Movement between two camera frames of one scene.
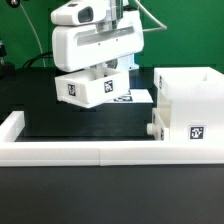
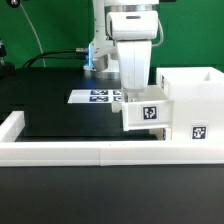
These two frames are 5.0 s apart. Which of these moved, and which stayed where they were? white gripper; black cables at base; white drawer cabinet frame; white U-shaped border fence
Moved: white gripper
Stayed: black cables at base; white drawer cabinet frame; white U-shaped border fence
